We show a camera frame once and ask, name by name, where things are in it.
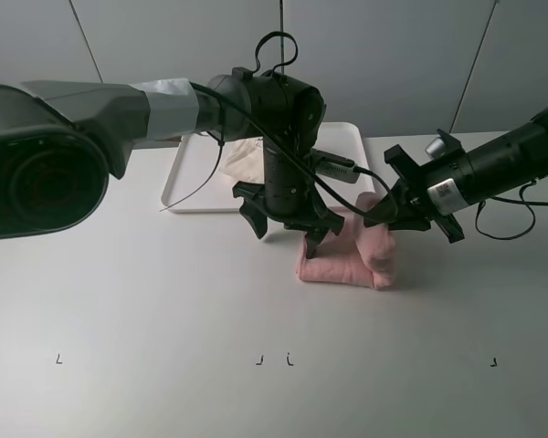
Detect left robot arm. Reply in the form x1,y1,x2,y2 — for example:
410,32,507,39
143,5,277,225
0,68,343,256

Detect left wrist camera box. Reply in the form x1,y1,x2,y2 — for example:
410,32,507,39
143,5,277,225
311,149,359,184

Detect pink towel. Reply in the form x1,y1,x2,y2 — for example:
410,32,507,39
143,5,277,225
296,207,395,290

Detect cream white towel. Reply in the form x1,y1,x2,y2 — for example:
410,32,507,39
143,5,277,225
218,138,265,184

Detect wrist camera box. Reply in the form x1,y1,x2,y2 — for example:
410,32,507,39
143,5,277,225
311,149,359,184
425,129,462,160

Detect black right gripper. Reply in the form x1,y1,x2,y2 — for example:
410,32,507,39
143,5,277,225
363,145,469,244

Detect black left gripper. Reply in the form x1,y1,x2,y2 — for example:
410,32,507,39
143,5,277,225
232,169,344,259

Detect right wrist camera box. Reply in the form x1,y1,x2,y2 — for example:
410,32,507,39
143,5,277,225
425,129,462,160

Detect white rectangular plastic tray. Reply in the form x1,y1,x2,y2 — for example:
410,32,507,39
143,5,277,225
162,122,368,214

